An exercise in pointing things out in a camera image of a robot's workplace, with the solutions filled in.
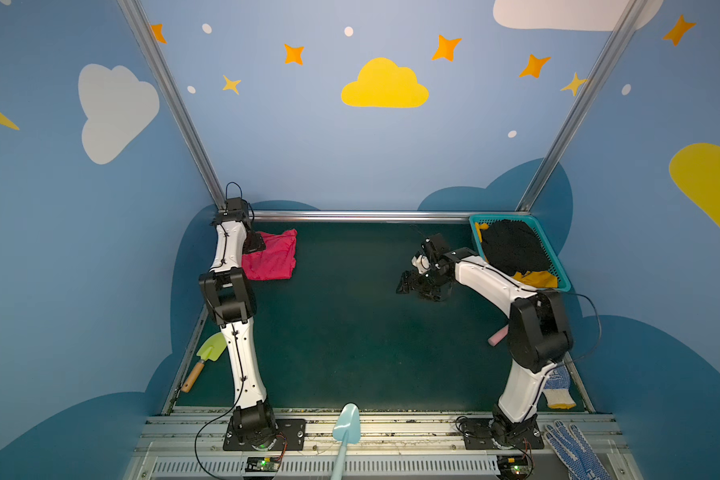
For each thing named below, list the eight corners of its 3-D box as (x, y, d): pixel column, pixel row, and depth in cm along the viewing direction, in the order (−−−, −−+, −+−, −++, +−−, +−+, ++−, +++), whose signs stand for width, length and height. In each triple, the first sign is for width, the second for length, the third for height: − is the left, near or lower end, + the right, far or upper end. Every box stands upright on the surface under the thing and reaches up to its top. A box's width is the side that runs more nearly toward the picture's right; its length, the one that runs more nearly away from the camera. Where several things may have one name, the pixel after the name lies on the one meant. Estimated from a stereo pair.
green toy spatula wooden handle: (174, 384, 84) (170, 381, 82) (221, 334, 94) (219, 331, 92) (187, 394, 82) (184, 392, 81) (234, 342, 92) (232, 339, 90)
